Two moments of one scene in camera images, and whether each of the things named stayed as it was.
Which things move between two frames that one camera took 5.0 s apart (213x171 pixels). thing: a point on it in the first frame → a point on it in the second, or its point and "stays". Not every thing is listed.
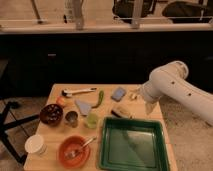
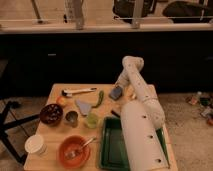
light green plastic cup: [92, 119] stays
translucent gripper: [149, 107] → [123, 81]
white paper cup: [35, 144] stays
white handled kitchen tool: [68, 93] stays
